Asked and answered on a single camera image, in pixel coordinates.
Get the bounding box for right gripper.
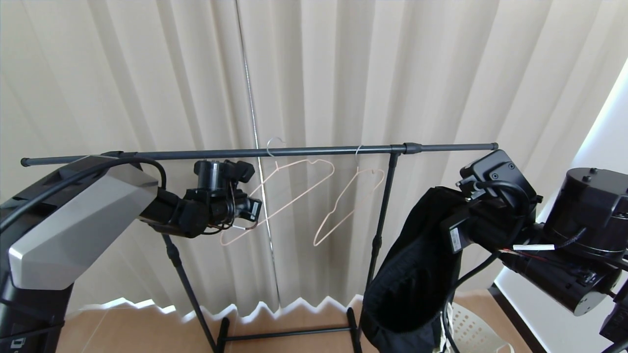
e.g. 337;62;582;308
439;202;622;318

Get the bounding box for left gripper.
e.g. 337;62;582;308
189;191;264;228

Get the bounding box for pink clothes hanger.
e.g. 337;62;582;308
313;145;386;248
219;137;336;247

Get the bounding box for black shorts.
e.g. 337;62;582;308
360;185;467;353

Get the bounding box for white laundry basket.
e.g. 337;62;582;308
443;302;516;353

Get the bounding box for black clothes rack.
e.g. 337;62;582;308
21;142;498;353

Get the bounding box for beige curtain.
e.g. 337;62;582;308
0;0;628;322

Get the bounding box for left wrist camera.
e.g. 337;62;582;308
223;160;256;183

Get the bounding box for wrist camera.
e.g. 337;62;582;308
223;160;256;183
456;150;543;209

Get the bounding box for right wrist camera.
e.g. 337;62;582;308
456;150;543;209

